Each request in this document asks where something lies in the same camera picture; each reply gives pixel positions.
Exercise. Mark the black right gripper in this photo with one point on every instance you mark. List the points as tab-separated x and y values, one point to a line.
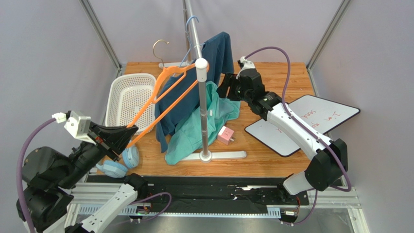
234	86

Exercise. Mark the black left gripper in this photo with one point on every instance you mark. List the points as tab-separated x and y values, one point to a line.
118	138

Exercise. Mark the teal t shirt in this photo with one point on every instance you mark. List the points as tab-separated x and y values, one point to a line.
187	137

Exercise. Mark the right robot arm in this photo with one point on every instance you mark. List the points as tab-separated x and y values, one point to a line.
328	158

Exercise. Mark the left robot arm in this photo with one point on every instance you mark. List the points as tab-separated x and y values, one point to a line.
45	175

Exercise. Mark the dark blue t shirt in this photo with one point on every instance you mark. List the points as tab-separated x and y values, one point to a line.
218	53

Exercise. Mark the light blue headphones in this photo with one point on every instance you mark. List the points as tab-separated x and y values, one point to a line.
130	160

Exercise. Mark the silver clothes rack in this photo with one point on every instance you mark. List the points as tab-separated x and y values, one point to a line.
177	75

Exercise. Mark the white perforated plastic basket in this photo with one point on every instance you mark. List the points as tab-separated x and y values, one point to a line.
128	94

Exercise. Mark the pink power adapter cube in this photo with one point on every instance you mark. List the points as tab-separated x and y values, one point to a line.
226	135

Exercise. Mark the white dry erase board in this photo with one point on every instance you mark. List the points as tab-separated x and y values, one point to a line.
321	114

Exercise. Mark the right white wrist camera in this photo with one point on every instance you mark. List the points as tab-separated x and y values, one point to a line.
244	64

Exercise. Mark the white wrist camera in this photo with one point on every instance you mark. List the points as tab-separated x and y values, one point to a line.
76	123
244	64

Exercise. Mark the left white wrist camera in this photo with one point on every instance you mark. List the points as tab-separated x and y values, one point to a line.
76	123

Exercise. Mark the light blue wire hanger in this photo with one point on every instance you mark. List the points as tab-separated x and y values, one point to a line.
194	45

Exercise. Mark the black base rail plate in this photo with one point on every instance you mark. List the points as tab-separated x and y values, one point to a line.
217	195

